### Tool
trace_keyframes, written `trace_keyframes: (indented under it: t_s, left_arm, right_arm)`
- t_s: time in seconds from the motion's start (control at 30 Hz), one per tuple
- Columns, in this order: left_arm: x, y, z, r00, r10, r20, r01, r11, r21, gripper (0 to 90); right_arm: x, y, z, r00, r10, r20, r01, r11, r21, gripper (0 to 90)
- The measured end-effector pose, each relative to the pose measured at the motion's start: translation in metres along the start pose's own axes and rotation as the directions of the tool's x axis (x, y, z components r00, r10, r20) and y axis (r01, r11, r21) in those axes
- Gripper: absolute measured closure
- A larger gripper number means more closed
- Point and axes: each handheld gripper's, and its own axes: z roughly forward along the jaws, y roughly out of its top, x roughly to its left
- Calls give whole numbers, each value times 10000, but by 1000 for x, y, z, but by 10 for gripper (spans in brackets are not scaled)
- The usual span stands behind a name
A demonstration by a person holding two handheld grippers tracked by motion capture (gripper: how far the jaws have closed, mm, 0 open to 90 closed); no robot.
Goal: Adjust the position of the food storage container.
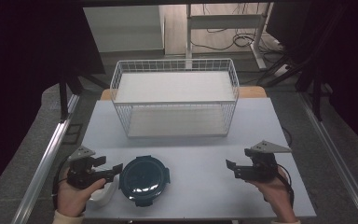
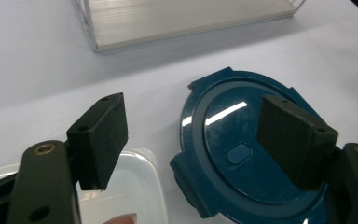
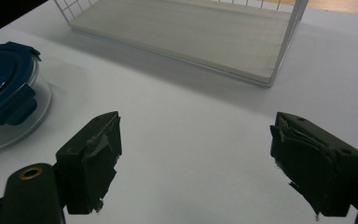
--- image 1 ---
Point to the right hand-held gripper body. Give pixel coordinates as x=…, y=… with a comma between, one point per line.
x=262, y=168

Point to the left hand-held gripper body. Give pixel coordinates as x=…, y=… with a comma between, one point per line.
x=80, y=177

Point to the dark blue round lid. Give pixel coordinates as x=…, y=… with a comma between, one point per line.
x=143, y=182

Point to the person's left hand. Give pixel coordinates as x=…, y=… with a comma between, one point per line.
x=71, y=200

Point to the person's right hand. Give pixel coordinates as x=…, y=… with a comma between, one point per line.
x=278, y=196

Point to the cream left sleeve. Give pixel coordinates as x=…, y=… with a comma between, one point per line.
x=66, y=219

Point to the black stand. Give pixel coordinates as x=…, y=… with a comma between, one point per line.
x=315, y=93
x=63, y=99

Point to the wooden table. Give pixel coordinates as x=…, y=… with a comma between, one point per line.
x=253, y=92

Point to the white power strip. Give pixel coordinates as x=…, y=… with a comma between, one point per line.
x=281, y=70

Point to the grey cabinet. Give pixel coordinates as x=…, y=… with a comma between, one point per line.
x=124, y=28

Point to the metal rail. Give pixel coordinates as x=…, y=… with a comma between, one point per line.
x=43, y=168
x=338, y=161

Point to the white desk frame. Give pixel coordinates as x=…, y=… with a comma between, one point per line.
x=223, y=21

